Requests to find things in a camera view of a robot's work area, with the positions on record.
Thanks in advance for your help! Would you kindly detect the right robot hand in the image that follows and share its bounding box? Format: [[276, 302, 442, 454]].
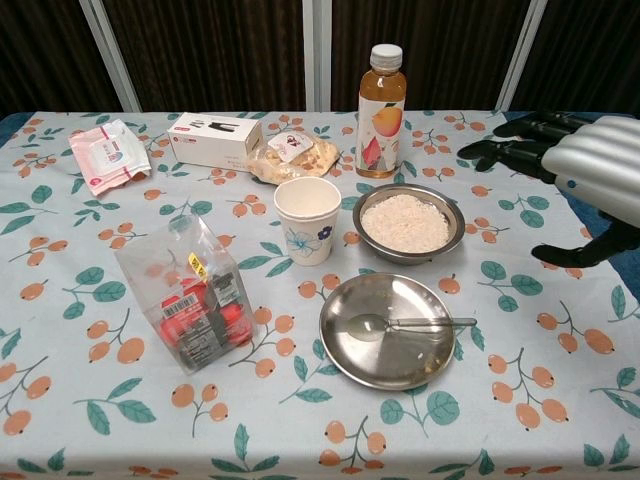
[[457, 110, 640, 269]]

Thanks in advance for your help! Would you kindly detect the white rice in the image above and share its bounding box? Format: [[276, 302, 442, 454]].
[[360, 194, 451, 254]]

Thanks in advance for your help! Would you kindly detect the metal spoon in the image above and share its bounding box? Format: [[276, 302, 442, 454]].
[[346, 313, 478, 343]]

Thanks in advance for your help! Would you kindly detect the metal bowl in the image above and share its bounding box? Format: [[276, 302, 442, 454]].
[[352, 182, 466, 266]]

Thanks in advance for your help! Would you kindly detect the white flower paper cup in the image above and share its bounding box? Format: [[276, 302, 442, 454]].
[[273, 176, 343, 267]]

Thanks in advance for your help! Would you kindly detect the blue table cover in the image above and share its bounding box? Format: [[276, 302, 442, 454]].
[[0, 110, 640, 307]]

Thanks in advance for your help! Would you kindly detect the peach tea bottle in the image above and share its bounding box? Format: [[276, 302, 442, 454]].
[[355, 43, 407, 179]]

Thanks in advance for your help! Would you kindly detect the round metal plate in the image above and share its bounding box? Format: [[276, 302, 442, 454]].
[[319, 272, 457, 391]]

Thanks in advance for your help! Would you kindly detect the clear bag of snacks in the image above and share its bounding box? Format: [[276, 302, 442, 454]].
[[244, 130, 342, 184]]

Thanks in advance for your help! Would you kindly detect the white cardboard box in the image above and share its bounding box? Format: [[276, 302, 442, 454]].
[[166, 112, 264, 173]]

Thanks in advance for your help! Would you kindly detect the clear box of tomatoes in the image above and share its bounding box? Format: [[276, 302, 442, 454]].
[[114, 213, 258, 377]]

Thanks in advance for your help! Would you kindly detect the pink wet wipes pack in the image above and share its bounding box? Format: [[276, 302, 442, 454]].
[[67, 118, 152, 197]]

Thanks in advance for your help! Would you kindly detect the floral fruit print tablecloth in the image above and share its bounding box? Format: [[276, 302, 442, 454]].
[[0, 109, 640, 480]]

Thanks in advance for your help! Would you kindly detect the white frame post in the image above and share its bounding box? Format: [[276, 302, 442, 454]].
[[496, 0, 549, 112], [78, 0, 143, 113], [302, 0, 334, 113]]

